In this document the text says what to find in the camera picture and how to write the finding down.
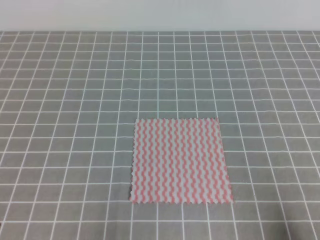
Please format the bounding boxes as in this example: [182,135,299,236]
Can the grey white-grid tablecloth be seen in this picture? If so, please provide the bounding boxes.
[0,31,320,240]

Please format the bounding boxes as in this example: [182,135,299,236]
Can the pink white wavy-striped towel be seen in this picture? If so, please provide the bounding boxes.
[129,118,234,204]

